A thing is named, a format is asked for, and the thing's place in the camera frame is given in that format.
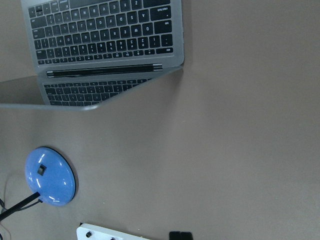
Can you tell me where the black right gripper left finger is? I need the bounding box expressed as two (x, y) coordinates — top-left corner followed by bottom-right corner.
(169, 231), (182, 240)

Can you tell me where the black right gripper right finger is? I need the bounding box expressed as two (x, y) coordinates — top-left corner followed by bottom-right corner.
(181, 232), (193, 240)

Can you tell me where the grey laptop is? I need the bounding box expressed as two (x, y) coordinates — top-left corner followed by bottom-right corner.
(0, 0), (184, 111)

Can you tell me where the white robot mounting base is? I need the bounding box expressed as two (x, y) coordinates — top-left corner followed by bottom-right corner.
(76, 223), (146, 240)

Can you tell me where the blue desk lamp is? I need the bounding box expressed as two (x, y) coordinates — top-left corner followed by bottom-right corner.
(0, 146), (77, 220)

